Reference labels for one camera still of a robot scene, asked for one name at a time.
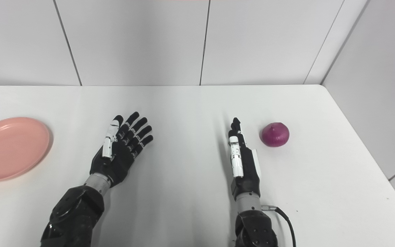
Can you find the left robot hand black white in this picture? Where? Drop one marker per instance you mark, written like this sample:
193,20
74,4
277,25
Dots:
122,151

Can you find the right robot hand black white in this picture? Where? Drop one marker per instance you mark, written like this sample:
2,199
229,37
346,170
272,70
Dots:
247,161

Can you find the purple red onion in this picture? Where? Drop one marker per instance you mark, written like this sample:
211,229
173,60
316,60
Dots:
275,134

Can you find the pink round plate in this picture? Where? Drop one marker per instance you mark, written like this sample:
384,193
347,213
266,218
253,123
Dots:
10,148

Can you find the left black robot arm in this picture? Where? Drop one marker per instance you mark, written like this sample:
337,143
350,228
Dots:
77,212

